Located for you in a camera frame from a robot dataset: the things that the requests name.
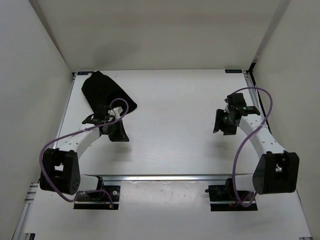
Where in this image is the black skirt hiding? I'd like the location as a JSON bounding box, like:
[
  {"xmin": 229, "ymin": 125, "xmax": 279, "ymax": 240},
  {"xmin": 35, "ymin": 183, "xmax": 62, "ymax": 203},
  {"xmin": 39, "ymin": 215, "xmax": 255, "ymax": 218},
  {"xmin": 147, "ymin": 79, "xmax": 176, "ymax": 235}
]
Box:
[{"xmin": 81, "ymin": 71, "xmax": 138, "ymax": 116}]

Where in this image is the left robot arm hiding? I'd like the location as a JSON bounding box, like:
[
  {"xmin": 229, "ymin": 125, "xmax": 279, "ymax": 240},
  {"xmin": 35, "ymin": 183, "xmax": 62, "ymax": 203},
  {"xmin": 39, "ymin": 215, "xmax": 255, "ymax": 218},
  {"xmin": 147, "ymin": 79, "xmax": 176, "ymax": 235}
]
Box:
[{"xmin": 39, "ymin": 105, "xmax": 129, "ymax": 200}]

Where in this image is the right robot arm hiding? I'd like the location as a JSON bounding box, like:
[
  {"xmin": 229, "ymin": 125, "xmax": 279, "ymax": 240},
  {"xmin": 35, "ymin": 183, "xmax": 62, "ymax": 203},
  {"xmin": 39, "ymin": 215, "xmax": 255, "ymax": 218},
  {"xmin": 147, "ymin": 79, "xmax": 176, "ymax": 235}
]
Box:
[{"xmin": 213, "ymin": 93, "xmax": 300, "ymax": 200}]

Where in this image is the right blue corner label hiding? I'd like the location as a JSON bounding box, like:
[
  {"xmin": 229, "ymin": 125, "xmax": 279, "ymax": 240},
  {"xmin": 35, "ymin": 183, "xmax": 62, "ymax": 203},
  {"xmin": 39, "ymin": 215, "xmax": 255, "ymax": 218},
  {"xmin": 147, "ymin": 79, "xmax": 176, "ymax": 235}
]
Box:
[{"xmin": 225, "ymin": 69, "xmax": 243, "ymax": 74}]

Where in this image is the blue corner label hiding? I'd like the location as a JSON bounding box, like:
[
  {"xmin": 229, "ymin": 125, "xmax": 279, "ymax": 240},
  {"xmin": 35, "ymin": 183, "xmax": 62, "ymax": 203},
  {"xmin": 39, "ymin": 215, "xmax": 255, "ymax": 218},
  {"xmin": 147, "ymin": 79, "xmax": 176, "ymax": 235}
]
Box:
[
  {"xmin": 225, "ymin": 69, "xmax": 243, "ymax": 74},
  {"xmin": 76, "ymin": 71, "xmax": 94, "ymax": 76}
]

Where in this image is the left blue corner label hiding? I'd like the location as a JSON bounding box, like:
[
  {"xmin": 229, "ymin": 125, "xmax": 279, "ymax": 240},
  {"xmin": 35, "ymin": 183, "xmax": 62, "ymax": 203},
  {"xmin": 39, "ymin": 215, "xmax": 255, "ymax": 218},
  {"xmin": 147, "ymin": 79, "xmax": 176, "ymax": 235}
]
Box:
[{"xmin": 76, "ymin": 71, "xmax": 94, "ymax": 76}]

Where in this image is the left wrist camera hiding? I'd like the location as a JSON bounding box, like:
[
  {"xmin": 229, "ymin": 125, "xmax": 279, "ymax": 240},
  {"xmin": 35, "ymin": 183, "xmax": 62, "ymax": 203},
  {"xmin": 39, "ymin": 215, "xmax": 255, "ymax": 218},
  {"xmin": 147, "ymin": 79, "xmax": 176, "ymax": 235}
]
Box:
[{"xmin": 109, "ymin": 106, "xmax": 123, "ymax": 118}]

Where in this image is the aluminium front rail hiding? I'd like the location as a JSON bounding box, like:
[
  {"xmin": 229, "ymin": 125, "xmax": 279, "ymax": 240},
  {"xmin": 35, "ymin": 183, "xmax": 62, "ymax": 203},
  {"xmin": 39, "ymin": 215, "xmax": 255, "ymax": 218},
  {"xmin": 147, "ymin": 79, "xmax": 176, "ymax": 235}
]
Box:
[{"xmin": 82, "ymin": 174, "xmax": 253, "ymax": 183}]

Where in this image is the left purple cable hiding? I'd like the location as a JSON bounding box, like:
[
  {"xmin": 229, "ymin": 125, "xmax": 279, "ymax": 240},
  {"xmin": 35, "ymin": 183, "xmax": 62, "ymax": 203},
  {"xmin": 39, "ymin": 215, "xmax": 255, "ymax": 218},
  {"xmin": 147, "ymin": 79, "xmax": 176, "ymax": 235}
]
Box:
[{"xmin": 39, "ymin": 98, "xmax": 130, "ymax": 203}]

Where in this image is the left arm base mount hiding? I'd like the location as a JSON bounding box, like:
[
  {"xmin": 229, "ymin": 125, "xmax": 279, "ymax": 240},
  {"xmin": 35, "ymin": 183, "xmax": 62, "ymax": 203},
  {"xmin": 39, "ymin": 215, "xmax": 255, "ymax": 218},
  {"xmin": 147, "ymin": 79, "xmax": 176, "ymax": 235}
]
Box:
[{"xmin": 73, "ymin": 176, "xmax": 121, "ymax": 211}]

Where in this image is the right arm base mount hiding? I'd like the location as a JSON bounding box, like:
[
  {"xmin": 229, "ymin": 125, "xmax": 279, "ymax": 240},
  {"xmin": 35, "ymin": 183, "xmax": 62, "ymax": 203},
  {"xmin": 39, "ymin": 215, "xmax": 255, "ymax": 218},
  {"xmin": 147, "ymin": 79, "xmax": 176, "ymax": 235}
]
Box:
[{"xmin": 204, "ymin": 178, "xmax": 258, "ymax": 212}]

